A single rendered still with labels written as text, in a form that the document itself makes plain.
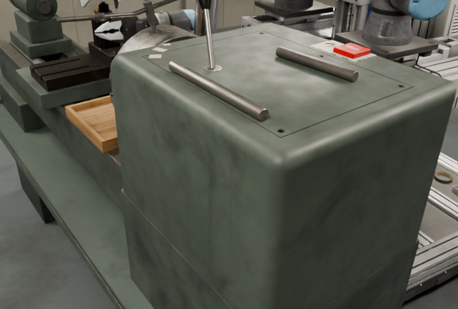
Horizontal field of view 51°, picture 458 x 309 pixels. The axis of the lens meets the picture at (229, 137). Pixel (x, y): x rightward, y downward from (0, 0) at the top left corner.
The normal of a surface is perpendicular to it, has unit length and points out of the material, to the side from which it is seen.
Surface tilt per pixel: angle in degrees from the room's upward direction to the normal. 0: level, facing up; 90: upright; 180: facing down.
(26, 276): 0
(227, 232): 90
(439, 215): 0
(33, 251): 0
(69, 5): 90
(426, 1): 95
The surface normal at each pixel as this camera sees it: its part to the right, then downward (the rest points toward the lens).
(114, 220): 0.01, -0.87
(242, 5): 0.48, 0.43
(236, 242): -0.80, 0.29
